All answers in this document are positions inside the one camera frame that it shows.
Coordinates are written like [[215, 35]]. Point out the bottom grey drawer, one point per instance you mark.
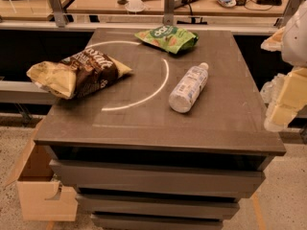
[[125, 222]]

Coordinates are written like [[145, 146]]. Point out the left metal bracket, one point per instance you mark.
[[58, 12]]

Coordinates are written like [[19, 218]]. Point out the middle grey drawer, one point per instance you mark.
[[159, 207]]

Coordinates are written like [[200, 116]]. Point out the grey drawer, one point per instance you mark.
[[157, 179], [159, 207], [125, 222]]

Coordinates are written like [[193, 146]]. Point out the green snack bag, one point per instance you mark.
[[171, 39]]

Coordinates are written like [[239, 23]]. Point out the clear plastic lid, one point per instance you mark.
[[135, 6]]

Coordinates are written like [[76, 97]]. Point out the clear plastic bottle blue label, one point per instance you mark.
[[189, 88]]

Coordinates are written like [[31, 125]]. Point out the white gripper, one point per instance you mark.
[[295, 40]]

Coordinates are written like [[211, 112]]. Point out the brown and yellow chip bag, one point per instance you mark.
[[79, 75]]

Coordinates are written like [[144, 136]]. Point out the wooden desk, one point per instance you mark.
[[201, 7], [37, 10]]

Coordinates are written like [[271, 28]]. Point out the grey drawer cabinet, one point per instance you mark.
[[131, 122]]

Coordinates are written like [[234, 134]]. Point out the middle metal bracket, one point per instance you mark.
[[168, 12]]

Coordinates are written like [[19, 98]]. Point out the right metal bracket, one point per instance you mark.
[[291, 8]]

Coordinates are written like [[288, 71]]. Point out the metal bracket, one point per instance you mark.
[[168, 12], [58, 12], [291, 8]]

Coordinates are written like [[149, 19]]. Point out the open wooden drawer box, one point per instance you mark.
[[41, 196]]

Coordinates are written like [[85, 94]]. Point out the left wooden desk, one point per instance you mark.
[[37, 10]]

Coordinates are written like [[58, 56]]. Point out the top grey drawer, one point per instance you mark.
[[157, 179]]

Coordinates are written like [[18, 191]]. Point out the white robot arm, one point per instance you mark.
[[293, 51]]

